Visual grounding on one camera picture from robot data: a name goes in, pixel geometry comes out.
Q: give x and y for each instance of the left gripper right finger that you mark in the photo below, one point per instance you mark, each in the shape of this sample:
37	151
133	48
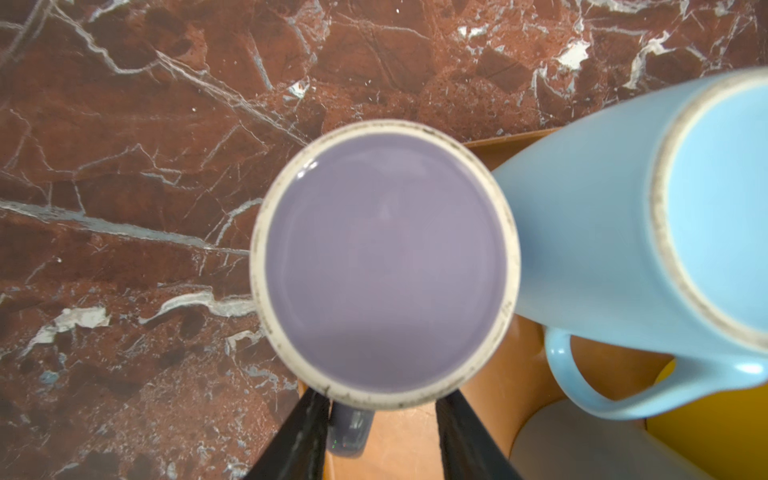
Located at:
467	449

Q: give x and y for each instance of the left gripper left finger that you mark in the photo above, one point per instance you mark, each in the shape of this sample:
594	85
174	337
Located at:
298	450

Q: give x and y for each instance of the purple mug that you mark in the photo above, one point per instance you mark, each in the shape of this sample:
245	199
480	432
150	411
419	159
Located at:
385	266

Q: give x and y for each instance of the grey mug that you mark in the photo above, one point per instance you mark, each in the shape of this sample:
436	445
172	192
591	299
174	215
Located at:
561	441

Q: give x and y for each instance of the yellow mug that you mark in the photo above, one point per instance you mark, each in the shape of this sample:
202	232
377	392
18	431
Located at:
724	434

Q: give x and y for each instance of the light blue mug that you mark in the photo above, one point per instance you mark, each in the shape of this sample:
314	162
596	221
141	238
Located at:
644	225

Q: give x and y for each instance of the brown rectangular tray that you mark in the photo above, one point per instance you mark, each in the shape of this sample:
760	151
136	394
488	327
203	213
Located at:
511	387

